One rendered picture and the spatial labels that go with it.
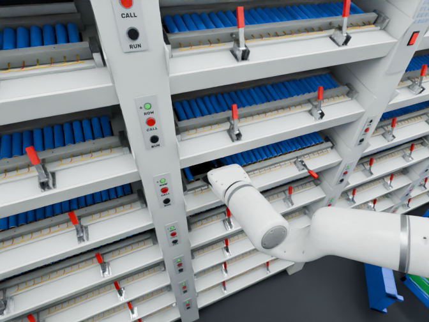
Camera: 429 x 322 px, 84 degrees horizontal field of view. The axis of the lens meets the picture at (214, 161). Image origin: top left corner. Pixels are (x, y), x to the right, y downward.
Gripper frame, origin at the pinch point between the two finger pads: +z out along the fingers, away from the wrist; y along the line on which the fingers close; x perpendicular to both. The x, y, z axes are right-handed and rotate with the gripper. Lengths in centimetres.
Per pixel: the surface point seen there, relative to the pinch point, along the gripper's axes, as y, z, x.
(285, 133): -17.8, -9.2, -10.5
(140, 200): 24.2, -2.1, 3.1
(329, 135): -46.5, 2.2, 1.0
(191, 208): 10.7, -5.6, 8.5
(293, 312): -38, -3, 107
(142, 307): 36, 9, 66
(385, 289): -82, -19, 90
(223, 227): -1.2, 0.7, 27.0
